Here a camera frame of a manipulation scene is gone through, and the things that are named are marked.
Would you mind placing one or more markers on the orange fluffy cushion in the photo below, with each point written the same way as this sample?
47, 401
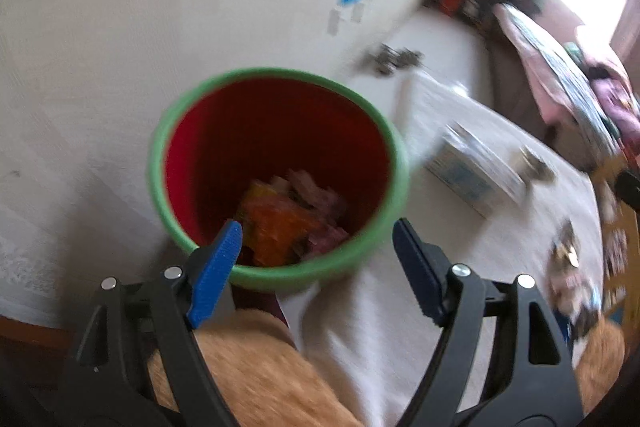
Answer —
250, 372

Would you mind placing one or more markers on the purple duvet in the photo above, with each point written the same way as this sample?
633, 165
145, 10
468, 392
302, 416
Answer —
617, 99

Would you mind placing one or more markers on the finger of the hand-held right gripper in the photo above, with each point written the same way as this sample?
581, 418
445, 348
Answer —
629, 188

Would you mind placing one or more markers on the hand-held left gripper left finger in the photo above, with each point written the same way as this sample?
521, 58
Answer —
217, 267

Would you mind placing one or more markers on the pink foil wrapper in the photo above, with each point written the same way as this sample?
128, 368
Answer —
320, 197

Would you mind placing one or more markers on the red bucket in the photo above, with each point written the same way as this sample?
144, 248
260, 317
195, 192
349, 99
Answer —
450, 2

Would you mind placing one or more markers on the bed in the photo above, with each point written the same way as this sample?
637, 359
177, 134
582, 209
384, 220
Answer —
545, 67

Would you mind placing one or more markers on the red bin with green rim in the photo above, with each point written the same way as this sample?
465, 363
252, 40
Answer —
250, 132

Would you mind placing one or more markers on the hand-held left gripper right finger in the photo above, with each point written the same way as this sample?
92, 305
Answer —
417, 267

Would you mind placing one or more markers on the white blue milk carton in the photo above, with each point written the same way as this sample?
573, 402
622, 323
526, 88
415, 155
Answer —
470, 177

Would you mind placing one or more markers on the white wall socket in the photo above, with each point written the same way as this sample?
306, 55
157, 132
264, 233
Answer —
357, 12
332, 21

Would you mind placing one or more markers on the blue checked quilt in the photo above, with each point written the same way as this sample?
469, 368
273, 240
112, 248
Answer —
575, 82

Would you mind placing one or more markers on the orange foil wrapper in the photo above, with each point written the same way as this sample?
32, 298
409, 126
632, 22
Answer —
280, 227

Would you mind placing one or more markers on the crumpled paper cup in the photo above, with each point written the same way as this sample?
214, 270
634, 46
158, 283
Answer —
537, 167

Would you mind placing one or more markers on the white towel cloth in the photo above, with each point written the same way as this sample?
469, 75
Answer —
380, 357

